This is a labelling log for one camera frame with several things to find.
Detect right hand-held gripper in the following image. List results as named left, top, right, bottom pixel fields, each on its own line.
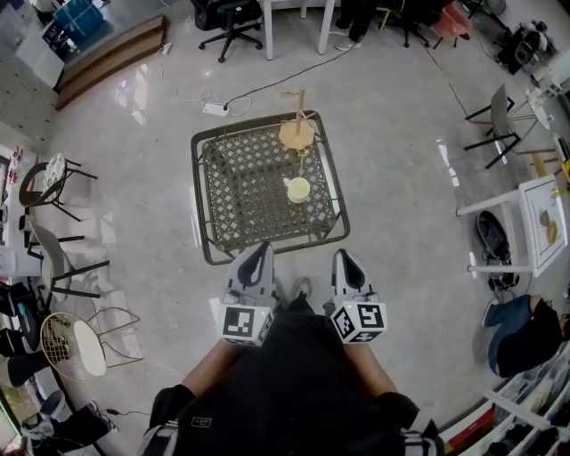
left=322, top=248, right=389, bottom=345

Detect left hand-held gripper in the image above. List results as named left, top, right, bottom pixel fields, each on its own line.
left=208, top=241, right=280, bottom=348

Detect cream cup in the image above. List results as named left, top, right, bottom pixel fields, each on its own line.
left=282, top=176, right=312, bottom=205

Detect person's left forearm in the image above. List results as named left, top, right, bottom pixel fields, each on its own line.
left=181, top=338, right=253, bottom=401

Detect person's right forearm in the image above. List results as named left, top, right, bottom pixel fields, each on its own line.
left=339, top=340, right=401, bottom=401

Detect person's grey shoe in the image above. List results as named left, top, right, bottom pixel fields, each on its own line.
left=289, top=276, right=315, bottom=300

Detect dark lattice metal table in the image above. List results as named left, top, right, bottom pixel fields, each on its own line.
left=190, top=110, right=351, bottom=267

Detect person's black clothing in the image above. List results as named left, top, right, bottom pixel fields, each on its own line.
left=141, top=296, right=446, bottom=456

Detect wooden peg stand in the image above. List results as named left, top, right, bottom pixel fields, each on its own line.
left=279, top=88, right=320, bottom=151

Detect black round floor device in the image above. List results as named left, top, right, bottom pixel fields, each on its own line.
left=475, top=209, right=511, bottom=259

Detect white seat cushion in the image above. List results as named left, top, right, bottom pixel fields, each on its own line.
left=73, top=320, right=108, bottom=378

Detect white square table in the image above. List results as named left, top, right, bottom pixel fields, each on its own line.
left=456, top=174, right=569, bottom=278

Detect white shelf unit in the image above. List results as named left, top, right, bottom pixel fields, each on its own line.
left=438, top=354, right=570, bottom=456

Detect yellow wooden stand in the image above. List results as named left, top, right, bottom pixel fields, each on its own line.
left=529, top=149, right=570, bottom=182

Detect black chair with patterned cushion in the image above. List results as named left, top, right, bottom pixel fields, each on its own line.
left=18, top=152, right=98, bottom=223

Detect white desk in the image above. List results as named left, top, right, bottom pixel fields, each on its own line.
left=260, top=0, right=338, bottom=61

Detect white round table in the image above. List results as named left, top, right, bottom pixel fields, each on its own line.
left=524, top=86, right=557, bottom=131

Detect black office chair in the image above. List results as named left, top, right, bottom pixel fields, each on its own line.
left=198, top=0, right=264, bottom=63
left=378, top=0, right=432, bottom=49

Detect wooden step platform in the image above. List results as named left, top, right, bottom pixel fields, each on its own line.
left=55, top=13, right=173, bottom=111

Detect pink chair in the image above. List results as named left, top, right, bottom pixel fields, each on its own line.
left=429, top=2, right=474, bottom=48

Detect black equipment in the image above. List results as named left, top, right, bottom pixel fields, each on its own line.
left=496, top=20, right=558, bottom=76

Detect white lockers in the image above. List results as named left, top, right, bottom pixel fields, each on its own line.
left=0, top=53, right=61, bottom=142

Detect blue bin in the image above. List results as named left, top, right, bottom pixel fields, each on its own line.
left=53, top=0, right=107, bottom=39

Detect tangle of cables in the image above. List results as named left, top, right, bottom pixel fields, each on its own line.
left=483, top=256, right=522, bottom=297

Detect grey shoulder strap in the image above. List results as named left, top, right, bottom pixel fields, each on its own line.
left=140, top=422, right=179, bottom=456
left=400, top=407, right=443, bottom=456

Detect white cable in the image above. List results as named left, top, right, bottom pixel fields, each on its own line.
left=158, top=42, right=253, bottom=117

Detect black cable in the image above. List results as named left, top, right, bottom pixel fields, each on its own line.
left=224, top=55, right=339, bottom=110

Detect white wire chair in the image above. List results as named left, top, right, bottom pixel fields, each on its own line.
left=39, top=306, right=144, bottom=383

